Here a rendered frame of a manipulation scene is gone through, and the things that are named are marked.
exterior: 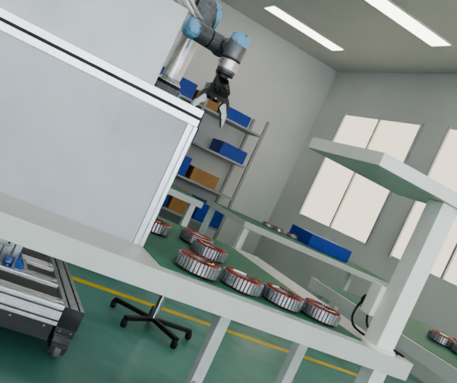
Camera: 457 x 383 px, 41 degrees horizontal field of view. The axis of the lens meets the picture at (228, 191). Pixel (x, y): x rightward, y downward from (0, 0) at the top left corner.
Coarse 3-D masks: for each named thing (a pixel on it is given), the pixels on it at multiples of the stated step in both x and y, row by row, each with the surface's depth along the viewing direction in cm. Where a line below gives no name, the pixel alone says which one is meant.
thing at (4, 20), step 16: (0, 16) 129; (16, 16) 130; (16, 32) 131; (32, 32) 132; (48, 32) 133; (48, 48) 134; (64, 48) 135; (80, 48) 137; (80, 64) 137; (96, 64) 138; (112, 80) 140; (128, 80) 142; (144, 96) 144; (160, 96) 145; (176, 112) 147; (192, 112) 149
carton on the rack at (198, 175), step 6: (192, 168) 862; (186, 174) 874; (192, 174) 858; (198, 174) 861; (204, 174) 864; (210, 174) 868; (198, 180) 863; (204, 180) 866; (210, 180) 869; (216, 180) 873; (210, 186) 871
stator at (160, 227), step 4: (156, 220) 182; (160, 220) 188; (156, 224) 180; (160, 224) 181; (164, 224) 181; (168, 224) 185; (152, 228) 180; (156, 228) 180; (160, 228) 180; (164, 228) 181; (168, 228) 182; (152, 232) 180; (156, 232) 180; (160, 232) 181; (164, 232) 182; (168, 232) 183
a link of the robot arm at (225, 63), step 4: (220, 60) 228; (224, 60) 226; (228, 60) 226; (220, 64) 227; (224, 64) 226; (228, 64) 226; (232, 64) 226; (236, 64) 227; (224, 68) 227; (228, 68) 226; (232, 68) 227; (236, 68) 228; (232, 72) 227
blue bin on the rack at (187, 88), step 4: (184, 80) 826; (188, 80) 828; (180, 84) 825; (184, 84) 827; (188, 84) 829; (192, 84) 831; (196, 84) 833; (180, 88) 826; (184, 88) 828; (188, 88) 830; (192, 88) 832; (196, 88) 834; (180, 92) 827; (184, 92) 829; (188, 92) 831; (192, 92) 833; (188, 96) 832; (192, 96) 834
